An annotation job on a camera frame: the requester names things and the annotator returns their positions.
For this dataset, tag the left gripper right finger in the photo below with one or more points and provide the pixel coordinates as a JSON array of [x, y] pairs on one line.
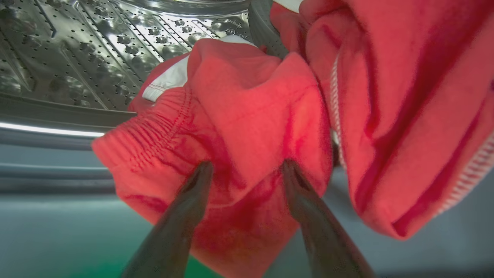
[[320, 231]]

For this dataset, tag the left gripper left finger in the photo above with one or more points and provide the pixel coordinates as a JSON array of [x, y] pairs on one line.
[[173, 231]]

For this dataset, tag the red shorts with elastic waist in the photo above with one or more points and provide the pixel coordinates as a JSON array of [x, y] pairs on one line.
[[239, 96]]

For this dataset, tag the red shirt with striped trim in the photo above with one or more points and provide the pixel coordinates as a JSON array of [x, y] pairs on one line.
[[405, 96]]

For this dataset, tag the stainless steel washer drum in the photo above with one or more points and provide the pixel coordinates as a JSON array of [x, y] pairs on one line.
[[96, 46]]

